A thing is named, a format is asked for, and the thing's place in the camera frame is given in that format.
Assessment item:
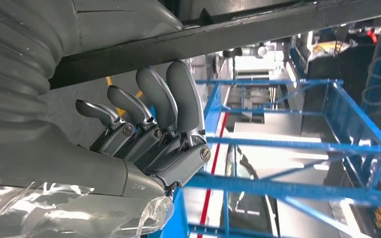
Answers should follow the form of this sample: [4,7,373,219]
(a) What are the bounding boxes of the blue metal shelf rack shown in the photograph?
[147,77,381,238]

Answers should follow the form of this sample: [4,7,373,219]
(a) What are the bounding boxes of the clear plastic film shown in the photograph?
[0,176,175,238]

